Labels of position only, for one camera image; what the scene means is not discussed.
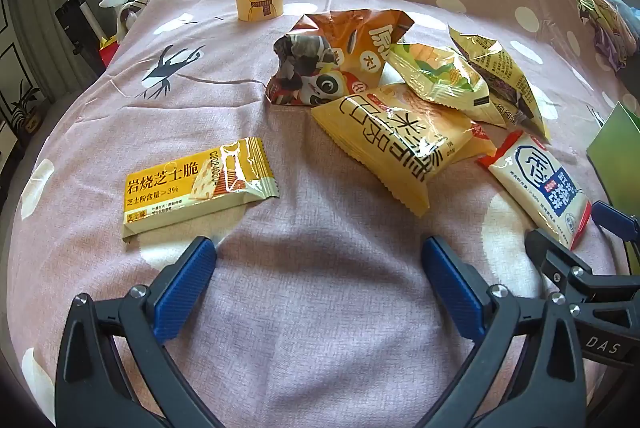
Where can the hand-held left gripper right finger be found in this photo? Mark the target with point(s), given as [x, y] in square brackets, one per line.
[452, 293]

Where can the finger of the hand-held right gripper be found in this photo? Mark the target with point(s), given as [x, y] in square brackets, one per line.
[555, 253]
[617, 220]

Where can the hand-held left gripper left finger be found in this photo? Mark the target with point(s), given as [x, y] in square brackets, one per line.
[185, 293]

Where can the white red snack packet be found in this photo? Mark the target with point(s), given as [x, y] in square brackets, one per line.
[540, 188]

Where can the green cardboard box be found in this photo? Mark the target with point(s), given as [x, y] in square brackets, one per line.
[617, 147]

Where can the yellow cheese cracker packet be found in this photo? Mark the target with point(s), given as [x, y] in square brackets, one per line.
[175, 188]

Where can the yellow rice cracker packet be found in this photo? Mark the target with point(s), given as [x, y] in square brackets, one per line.
[390, 142]

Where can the green yellow corn snack packet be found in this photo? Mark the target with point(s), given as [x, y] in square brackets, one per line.
[435, 75]

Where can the orange panda snack bag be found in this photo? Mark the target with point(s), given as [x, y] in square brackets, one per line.
[345, 37]

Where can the pink dotted bed sheet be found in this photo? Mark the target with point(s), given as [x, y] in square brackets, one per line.
[300, 218]

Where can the silver yellow nut packet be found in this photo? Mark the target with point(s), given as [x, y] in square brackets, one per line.
[500, 62]

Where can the stack of folded cloths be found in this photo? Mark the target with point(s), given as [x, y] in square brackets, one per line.
[600, 22]

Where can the potted plant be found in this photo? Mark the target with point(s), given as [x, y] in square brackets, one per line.
[27, 117]

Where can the red bag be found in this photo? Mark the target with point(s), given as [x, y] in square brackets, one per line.
[107, 52]

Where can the black upright vacuum cleaner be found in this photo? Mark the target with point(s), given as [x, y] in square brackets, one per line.
[75, 25]

